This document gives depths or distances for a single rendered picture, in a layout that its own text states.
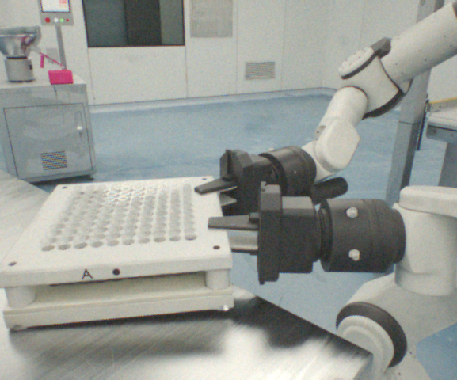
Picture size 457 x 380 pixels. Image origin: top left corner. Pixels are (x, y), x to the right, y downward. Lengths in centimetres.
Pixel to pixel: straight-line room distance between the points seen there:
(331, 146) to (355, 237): 27
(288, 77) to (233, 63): 109
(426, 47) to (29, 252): 75
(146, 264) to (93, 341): 10
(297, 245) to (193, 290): 13
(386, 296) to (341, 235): 42
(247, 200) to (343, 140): 22
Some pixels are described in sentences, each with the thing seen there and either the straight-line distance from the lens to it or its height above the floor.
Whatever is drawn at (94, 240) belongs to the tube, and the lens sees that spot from 47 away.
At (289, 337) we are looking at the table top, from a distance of 46.
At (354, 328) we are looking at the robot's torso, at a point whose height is 61.
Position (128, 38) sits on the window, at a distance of 615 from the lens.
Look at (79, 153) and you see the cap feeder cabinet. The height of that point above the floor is 24.
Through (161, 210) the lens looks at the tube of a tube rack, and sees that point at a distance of 52.
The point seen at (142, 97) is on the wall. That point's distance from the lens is 626.
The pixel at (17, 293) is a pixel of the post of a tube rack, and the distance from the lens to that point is 49.
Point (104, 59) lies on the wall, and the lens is 610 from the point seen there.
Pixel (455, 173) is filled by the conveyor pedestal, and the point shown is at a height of 60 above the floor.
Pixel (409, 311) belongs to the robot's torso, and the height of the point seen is 66.
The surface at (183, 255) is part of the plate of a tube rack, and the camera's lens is 44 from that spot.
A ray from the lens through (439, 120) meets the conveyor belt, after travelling 175.
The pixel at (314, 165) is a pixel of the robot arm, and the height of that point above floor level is 95.
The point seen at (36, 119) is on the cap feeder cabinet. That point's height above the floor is 53.
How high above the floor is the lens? 117
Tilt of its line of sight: 23 degrees down
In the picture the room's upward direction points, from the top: straight up
